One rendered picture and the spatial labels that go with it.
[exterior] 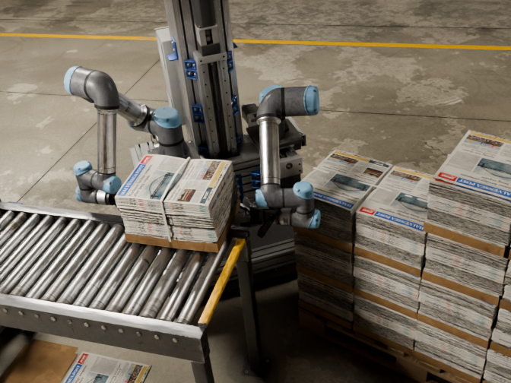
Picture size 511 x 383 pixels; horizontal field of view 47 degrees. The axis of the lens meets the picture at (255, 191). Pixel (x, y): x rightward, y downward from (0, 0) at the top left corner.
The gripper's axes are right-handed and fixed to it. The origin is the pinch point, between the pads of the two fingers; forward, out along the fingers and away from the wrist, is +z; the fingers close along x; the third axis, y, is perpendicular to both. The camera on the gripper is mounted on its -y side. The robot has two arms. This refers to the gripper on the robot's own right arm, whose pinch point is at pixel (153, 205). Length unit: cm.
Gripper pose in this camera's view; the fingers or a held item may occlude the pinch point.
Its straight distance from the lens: 251.6
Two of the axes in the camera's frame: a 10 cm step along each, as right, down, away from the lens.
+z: 9.6, 1.0, -2.8
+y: -0.8, -8.1, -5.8
